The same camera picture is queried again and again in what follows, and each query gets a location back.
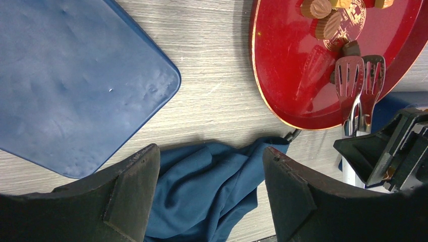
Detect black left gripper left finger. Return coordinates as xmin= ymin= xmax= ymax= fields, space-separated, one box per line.
xmin=1 ymin=144 xmax=160 ymax=241

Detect blue chocolate tin box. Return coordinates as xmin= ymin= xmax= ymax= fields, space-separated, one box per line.
xmin=333 ymin=91 xmax=427 ymax=179

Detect yellow square chocolate piece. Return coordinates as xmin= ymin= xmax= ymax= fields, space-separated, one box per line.
xmin=330 ymin=0 xmax=352 ymax=9

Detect brown ridged chocolate piece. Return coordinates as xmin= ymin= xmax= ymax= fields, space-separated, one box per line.
xmin=300 ymin=0 xmax=332 ymax=19
xmin=314 ymin=10 xmax=341 ymax=40

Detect dark blue cloth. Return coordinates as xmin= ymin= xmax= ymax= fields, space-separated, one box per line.
xmin=144 ymin=137 xmax=289 ymax=241

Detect clear plastic metal tongs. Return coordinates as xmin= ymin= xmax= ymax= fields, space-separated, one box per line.
xmin=335 ymin=54 xmax=386 ymax=188

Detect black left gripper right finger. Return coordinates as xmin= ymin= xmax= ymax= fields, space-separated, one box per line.
xmin=262 ymin=147 xmax=427 ymax=241

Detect red round tray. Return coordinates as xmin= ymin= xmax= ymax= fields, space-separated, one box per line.
xmin=249 ymin=1 xmax=427 ymax=130

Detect dark oval chocolate piece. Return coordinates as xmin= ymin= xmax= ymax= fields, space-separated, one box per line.
xmin=341 ymin=40 xmax=361 ymax=56

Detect blue tin lid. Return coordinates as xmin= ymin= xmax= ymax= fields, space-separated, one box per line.
xmin=1 ymin=1 xmax=181 ymax=178

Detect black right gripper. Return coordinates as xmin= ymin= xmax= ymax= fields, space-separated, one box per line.
xmin=334 ymin=108 xmax=427 ymax=192

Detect black drawstring cord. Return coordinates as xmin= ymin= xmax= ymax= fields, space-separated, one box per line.
xmin=284 ymin=129 xmax=302 ymax=142

